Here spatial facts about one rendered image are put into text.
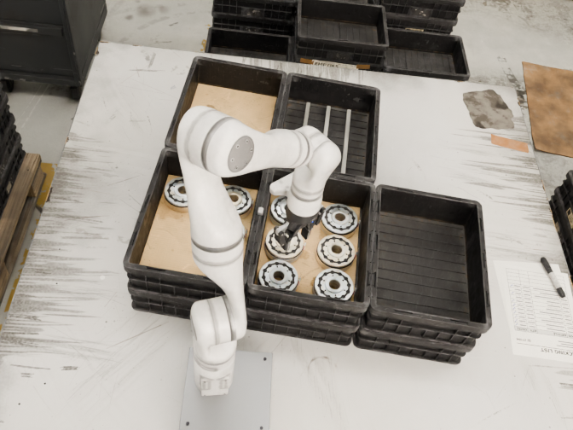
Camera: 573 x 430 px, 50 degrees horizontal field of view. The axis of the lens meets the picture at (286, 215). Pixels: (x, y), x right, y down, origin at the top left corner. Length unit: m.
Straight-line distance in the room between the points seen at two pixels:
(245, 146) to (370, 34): 2.09
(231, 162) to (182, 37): 2.72
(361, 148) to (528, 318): 0.70
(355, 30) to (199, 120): 2.10
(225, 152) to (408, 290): 0.88
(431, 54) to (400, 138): 1.03
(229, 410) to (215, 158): 0.73
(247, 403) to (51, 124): 2.03
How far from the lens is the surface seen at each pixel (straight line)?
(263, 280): 1.56
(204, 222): 1.02
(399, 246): 1.73
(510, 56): 4.02
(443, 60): 3.14
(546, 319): 1.94
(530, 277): 1.99
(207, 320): 1.19
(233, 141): 0.90
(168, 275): 1.48
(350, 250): 1.65
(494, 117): 2.40
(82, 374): 1.64
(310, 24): 2.96
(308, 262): 1.64
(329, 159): 1.18
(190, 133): 0.93
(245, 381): 1.49
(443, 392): 1.71
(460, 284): 1.72
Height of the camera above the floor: 2.20
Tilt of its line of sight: 53 degrees down
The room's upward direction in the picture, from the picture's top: 11 degrees clockwise
